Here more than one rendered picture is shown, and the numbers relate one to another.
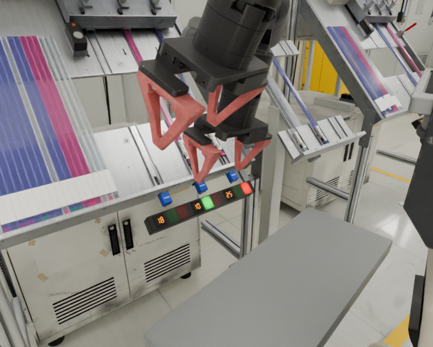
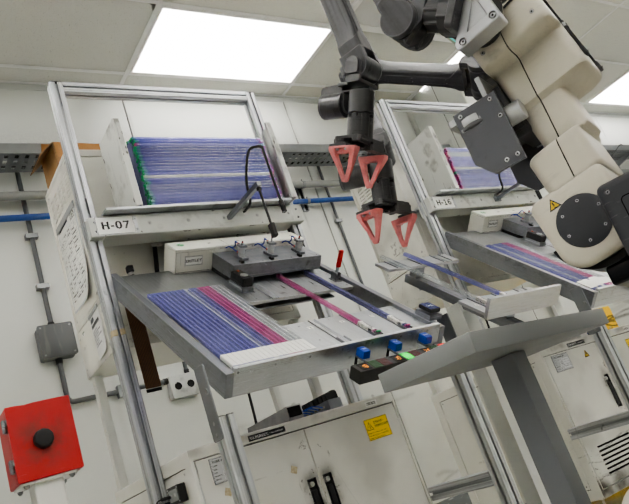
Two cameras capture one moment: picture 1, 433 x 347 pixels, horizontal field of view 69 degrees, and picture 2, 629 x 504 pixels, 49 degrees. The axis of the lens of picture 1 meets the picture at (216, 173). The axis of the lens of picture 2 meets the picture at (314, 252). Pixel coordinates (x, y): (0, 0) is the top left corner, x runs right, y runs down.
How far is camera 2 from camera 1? 1.24 m
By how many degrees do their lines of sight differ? 43
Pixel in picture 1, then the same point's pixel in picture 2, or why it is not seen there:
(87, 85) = not seen: hidden behind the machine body
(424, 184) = (473, 148)
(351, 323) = not seen: outside the picture
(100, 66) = (267, 295)
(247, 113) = (390, 190)
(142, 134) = (322, 323)
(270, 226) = (527, 462)
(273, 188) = (501, 401)
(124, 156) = (313, 335)
